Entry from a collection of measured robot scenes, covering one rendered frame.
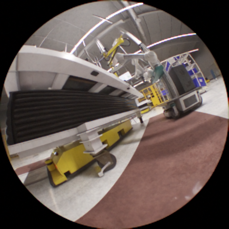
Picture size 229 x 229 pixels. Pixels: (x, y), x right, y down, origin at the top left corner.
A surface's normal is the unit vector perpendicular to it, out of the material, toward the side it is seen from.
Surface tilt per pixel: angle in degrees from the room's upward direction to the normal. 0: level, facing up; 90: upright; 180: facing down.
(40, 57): 180
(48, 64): 180
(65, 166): 90
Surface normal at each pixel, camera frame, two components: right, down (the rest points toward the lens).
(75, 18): 0.43, 0.90
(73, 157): 0.78, -0.35
